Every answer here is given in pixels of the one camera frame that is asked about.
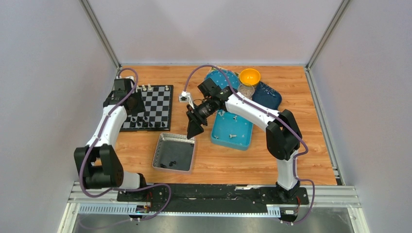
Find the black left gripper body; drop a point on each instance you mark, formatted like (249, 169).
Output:
(138, 103)

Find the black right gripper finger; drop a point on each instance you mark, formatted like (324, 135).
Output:
(194, 129)
(191, 116)

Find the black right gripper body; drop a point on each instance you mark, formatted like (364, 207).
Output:
(206, 108)

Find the silver metal tray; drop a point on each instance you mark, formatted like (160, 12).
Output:
(174, 147)

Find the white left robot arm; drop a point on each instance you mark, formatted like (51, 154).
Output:
(97, 162)

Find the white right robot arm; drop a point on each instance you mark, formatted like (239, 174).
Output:
(283, 137)

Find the black and white chessboard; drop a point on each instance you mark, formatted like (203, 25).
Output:
(158, 109)

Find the light blue dotted plate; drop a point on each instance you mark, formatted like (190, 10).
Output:
(225, 78)

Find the floral rectangular tray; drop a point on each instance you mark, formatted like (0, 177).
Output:
(212, 69)

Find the clear glass cup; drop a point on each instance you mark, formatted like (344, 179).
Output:
(246, 90)

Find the blue plastic bin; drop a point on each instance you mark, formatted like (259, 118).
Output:
(226, 125)

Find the yellow bowl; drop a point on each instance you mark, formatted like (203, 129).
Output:
(250, 77)

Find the dark blue leaf plate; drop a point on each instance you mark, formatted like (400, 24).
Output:
(267, 96)

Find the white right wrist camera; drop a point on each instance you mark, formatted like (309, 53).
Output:
(185, 97)

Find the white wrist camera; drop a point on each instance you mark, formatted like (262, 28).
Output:
(185, 97)
(128, 77)

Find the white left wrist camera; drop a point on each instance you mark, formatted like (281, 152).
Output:
(128, 77)

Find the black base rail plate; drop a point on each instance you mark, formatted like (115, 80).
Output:
(213, 198)

